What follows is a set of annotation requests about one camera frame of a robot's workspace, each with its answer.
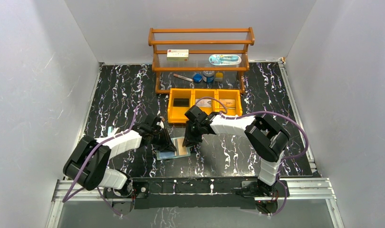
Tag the round blue white tin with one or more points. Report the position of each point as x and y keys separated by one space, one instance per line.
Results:
x=208 y=76

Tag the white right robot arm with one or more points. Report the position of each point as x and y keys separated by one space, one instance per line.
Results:
x=267 y=137

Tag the small blue object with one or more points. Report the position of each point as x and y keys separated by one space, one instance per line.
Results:
x=197 y=78

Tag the small yellow object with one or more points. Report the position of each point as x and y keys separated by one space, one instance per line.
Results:
x=219 y=76

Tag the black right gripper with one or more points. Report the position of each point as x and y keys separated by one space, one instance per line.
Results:
x=192 y=134

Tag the silver card in bin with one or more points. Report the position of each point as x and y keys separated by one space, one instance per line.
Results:
x=204 y=103

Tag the white red box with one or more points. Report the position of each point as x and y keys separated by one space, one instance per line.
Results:
x=177 y=55

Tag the brown white marker pen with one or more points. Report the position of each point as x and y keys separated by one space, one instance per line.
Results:
x=183 y=77

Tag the black card in bin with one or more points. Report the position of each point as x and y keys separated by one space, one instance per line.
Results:
x=181 y=102

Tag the tan printed card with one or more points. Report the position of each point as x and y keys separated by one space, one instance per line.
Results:
x=229 y=103

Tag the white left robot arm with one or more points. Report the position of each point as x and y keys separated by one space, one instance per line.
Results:
x=87 y=164

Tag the blue oval packaged item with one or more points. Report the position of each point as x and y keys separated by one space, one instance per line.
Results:
x=224 y=59

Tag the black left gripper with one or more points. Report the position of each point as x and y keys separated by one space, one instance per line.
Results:
x=162 y=138

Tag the orange three-compartment bin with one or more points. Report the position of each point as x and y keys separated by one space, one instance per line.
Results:
x=176 y=114

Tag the small white blue stapler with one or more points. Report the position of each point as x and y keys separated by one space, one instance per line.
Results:
x=112 y=131

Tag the wooden shelf rack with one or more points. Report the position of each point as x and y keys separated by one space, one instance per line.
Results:
x=201 y=43

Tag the green card holder wallet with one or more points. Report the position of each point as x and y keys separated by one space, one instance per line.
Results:
x=163 y=155

